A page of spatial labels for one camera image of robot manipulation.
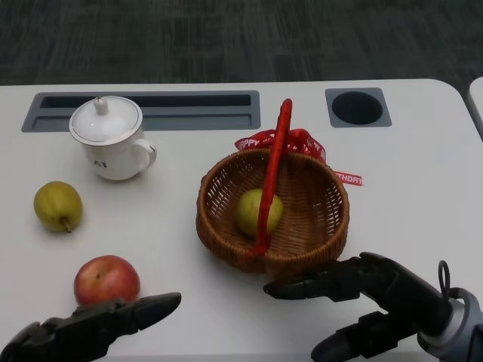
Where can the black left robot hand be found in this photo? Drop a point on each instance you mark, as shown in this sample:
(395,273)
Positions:
(94,320)

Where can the red apple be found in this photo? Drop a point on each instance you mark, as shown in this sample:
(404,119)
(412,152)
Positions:
(106,280)

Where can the red happy birthday ribbon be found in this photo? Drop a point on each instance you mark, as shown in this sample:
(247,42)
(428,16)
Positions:
(302,137)

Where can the white ceramic mug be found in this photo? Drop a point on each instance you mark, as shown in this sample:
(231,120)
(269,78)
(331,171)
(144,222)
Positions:
(120,158)

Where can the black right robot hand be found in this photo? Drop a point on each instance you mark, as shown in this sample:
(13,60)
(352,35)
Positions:
(400,290)

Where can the green round fruit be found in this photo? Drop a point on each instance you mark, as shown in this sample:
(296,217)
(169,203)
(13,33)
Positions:
(249,213)

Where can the grey long table tray insert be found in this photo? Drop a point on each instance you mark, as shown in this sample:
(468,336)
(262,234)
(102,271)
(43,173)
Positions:
(188,113)

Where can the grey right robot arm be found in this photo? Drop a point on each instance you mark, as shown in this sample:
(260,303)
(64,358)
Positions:
(458,332)

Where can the grey table cup holder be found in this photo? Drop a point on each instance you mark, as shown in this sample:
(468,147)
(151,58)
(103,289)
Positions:
(357,107)

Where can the white neighbouring table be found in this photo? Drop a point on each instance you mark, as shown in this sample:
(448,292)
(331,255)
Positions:
(476,102)

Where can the yellow-green pear with stem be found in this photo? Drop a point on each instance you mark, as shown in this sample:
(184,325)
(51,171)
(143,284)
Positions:
(57,205)

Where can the white mug lid gold rim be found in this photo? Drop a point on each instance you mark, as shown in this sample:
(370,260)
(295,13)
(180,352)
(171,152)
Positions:
(105,120)

